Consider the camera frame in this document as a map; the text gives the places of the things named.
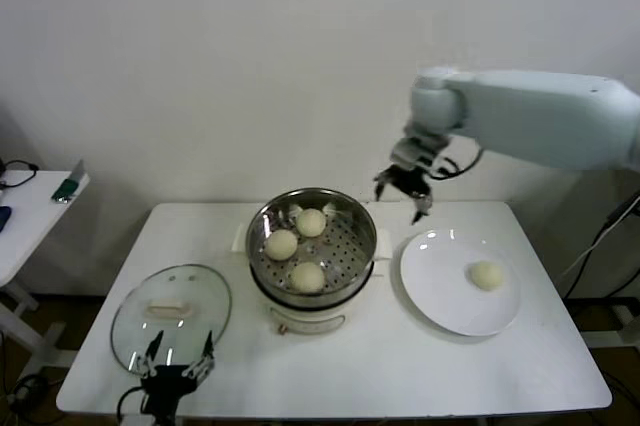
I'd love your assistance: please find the white cabinet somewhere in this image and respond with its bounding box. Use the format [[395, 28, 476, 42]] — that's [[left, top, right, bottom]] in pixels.
[[564, 165, 640, 302]]

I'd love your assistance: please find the white steamed baozi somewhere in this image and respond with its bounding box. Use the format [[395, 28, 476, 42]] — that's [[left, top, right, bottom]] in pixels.
[[289, 261, 326, 294], [296, 207, 327, 238], [468, 260, 505, 292], [264, 229, 299, 262]]

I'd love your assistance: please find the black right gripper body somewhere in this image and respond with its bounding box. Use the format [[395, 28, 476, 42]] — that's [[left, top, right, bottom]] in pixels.
[[388, 165, 432, 197]]

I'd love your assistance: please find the white hanging cable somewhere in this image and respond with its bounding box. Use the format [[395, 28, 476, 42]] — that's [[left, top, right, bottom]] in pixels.
[[559, 208, 640, 280]]

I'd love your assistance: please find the power strip on floor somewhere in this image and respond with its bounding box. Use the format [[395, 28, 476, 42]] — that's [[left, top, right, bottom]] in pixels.
[[7, 374, 50, 406]]

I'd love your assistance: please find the perforated steel steamer basket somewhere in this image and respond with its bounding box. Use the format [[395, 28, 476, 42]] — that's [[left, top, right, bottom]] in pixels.
[[232, 188, 394, 303]]

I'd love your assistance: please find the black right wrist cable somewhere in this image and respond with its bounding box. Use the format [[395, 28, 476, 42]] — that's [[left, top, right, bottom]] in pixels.
[[429, 143, 484, 180]]

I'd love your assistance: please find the white side table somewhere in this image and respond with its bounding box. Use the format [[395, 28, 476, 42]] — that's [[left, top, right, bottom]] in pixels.
[[0, 168, 91, 372]]

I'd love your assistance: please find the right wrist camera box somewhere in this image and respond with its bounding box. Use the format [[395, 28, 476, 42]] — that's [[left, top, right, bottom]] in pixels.
[[392, 133, 439, 170]]

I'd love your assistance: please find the black hanging cable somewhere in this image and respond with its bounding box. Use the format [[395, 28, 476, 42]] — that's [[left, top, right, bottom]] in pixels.
[[563, 195, 640, 300]]

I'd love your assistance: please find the white round plate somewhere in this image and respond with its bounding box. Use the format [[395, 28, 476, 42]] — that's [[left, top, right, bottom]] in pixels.
[[399, 229, 523, 338]]

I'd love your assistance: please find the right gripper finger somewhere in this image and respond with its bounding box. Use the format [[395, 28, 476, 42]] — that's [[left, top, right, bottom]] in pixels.
[[410, 192, 435, 227], [374, 170, 396, 200]]

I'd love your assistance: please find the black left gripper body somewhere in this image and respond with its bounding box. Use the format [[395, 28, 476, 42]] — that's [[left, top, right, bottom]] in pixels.
[[141, 364, 201, 417]]

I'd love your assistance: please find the glass lid with white handle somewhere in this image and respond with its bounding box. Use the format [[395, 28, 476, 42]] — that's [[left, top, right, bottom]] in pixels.
[[110, 263, 234, 376]]

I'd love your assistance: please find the black cable on side table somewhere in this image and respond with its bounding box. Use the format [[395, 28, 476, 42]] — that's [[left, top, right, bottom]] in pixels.
[[0, 159, 41, 192]]

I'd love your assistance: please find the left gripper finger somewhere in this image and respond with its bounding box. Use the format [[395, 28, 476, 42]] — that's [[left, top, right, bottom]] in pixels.
[[182, 329, 216, 378], [134, 329, 166, 378]]

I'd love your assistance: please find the white metal base frame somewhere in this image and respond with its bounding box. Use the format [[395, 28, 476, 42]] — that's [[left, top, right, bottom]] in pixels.
[[613, 303, 640, 348]]

